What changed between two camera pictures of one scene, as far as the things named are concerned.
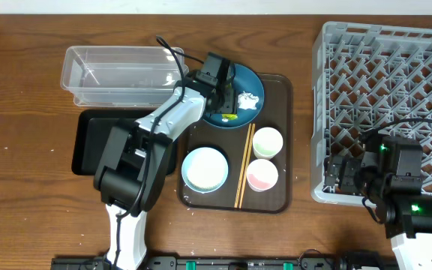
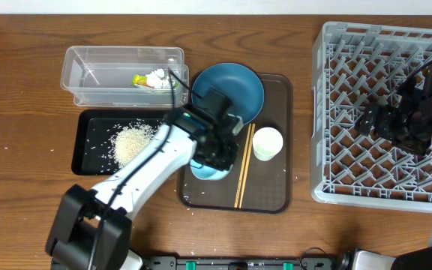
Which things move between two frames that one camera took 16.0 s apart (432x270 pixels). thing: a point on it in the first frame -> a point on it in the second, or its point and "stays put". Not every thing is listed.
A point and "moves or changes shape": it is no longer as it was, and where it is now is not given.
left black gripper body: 223,103 -> 216,155
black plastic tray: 92,130 stays put
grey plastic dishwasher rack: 394,79 stays put
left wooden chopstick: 242,167 stays put
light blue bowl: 205,169 moves or changes shape
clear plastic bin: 118,76 stays put
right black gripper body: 350,177 -> 403,129
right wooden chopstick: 246,166 stays put
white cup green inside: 267,142 stays put
